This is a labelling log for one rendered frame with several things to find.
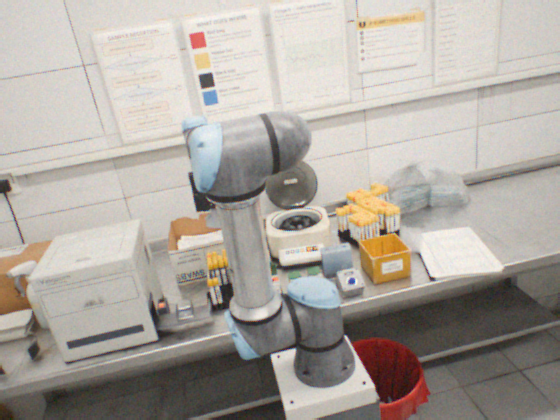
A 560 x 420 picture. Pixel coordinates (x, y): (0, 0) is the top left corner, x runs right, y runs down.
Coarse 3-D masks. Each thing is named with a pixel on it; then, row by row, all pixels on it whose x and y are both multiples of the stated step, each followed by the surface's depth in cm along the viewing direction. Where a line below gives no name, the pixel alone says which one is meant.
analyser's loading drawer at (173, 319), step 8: (176, 304) 140; (192, 304) 140; (208, 304) 139; (176, 312) 136; (184, 312) 140; (192, 312) 136; (200, 312) 139; (208, 312) 138; (160, 320) 138; (168, 320) 138; (176, 320) 137; (184, 320) 136; (192, 320) 136; (200, 320) 137; (160, 328) 135; (168, 328) 136
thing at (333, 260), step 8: (320, 248) 152; (328, 248) 152; (336, 248) 151; (344, 248) 150; (328, 256) 150; (336, 256) 150; (344, 256) 150; (328, 264) 151; (336, 264) 151; (344, 264) 152; (352, 264) 152; (328, 272) 152; (336, 272) 152
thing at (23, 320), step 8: (16, 312) 154; (24, 312) 154; (32, 312) 156; (0, 320) 152; (8, 320) 152; (16, 320) 152; (24, 320) 151; (32, 320) 155; (0, 328) 148; (8, 328) 146; (16, 328) 147; (24, 328) 148; (0, 336) 146; (8, 336) 147; (16, 336) 147; (24, 336) 148
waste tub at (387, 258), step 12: (360, 240) 153; (372, 240) 154; (384, 240) 155; (396, 240) 153; (360, 252) 154; (372, 252) 156; (384, 252) 157; (396, 252) 156; (408, 252) 143; (372, 264) 142; (384, 264) 143; (396, 264) 144; (408, 264) 145; (372, 276) 145; (384, 276) 145; (396, 276) 146; (408, 276) 146
